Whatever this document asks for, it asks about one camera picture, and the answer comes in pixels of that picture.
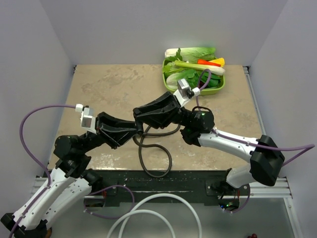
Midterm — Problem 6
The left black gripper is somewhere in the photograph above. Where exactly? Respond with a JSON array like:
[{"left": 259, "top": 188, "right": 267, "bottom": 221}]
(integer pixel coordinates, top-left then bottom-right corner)
[{"left": 80, "top": 111, "right": 141, "bottom": 153}]

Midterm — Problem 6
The green vegetable tray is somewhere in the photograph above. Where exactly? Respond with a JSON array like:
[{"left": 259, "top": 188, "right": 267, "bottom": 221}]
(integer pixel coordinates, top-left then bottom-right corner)
[{"left": 162, "top": 59, "right": 225, "bottom": 95}]

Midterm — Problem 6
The napa cabbage at back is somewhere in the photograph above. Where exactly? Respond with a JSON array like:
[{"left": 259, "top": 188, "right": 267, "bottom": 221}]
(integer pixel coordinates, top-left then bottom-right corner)
[{"left": 164, "top": 47, "right": 216, "bottom": 63}]

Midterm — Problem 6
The green celery stalk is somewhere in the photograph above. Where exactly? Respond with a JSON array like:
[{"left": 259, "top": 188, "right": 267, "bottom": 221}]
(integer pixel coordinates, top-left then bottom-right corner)
[{"left": 174, "top": 60, "right": 225, "bottom": 76}]

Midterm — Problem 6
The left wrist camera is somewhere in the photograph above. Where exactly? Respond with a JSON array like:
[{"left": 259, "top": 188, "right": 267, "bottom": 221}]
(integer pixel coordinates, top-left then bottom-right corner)
[{"left": 75, "top": 104, "right": 97, "bottom": 134}]

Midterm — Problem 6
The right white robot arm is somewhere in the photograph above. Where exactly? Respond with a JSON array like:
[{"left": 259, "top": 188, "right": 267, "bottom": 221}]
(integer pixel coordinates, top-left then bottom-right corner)
[{"left": 133, "top": 88, "right": 285, "bottom": 195}]

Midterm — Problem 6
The napa cabbage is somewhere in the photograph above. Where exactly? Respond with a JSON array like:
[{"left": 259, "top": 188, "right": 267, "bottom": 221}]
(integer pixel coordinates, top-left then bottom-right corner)
[
  {"left": 166, "top": 69, "right": 199, "bottom": 90},
  {"left": 164, "top": 47, "right": 216, "bottom": 63}
]

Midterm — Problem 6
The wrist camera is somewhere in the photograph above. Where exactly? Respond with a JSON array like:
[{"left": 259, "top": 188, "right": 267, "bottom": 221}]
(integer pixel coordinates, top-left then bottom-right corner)
[
  {"left": 173, "top": 79, "right": 201, "bottom": 107},
  {"left": 75, "top": 104, "right": 97, "bottom": 134}
]

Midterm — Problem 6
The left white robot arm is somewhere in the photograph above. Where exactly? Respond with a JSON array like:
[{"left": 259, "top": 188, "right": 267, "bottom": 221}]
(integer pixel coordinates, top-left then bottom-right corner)
[{"left": 0, "top": 112, "right": 137, "bottom": 238}]

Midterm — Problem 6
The napa cabbage in front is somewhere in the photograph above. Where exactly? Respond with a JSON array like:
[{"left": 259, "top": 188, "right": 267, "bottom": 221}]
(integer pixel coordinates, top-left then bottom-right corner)
[{"left": 166, "top": 69, "right": 199, "bottom": 90}]

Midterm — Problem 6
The black T-shaped fitting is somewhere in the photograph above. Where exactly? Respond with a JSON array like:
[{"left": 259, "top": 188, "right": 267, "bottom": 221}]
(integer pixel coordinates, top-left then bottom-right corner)
[{"left": 136, "top": 121, "right": 144, "bottom": 135}]

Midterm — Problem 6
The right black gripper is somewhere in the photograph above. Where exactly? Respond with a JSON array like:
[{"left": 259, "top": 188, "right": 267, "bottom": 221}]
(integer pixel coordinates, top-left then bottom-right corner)
[{"left": 134, "top": 91, "right": 192, "bottom": 129}]

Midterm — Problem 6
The orange carrot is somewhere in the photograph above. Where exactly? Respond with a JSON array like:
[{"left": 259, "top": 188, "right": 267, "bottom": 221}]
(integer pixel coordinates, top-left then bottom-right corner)
[{"left": 197, "top": 59, "right": 221, "bottom": 67}]

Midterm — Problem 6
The black mounting base plate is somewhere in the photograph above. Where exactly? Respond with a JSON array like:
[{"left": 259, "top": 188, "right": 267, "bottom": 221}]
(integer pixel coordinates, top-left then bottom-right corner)
[{"left": 89, "top": 170, "right": 250, "bottom": 210}]

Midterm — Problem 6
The white hose loop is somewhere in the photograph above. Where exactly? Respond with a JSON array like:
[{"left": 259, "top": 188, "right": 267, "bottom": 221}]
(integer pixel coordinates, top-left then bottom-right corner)
[{"left": 106, "top": 192, "right": 202, "bottom": 238}]

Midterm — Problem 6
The dark green leafy vegetable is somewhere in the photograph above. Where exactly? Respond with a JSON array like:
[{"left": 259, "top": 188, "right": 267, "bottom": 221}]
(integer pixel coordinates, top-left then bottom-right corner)
[{"left": 198, "top": 72, "right": 221, "bottom": 89}]

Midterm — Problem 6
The yellow pepper piece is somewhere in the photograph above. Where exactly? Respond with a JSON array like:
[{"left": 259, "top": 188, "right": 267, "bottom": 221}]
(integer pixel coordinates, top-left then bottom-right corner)
[{"left": 210, "top": 58, "right": 225, "bottom": 67}]

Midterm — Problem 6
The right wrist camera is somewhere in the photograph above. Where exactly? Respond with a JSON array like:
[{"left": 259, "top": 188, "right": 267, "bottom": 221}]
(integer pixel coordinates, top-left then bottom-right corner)
[{"left": 173, "top": 79, "right": 201, "bottom": 107}]

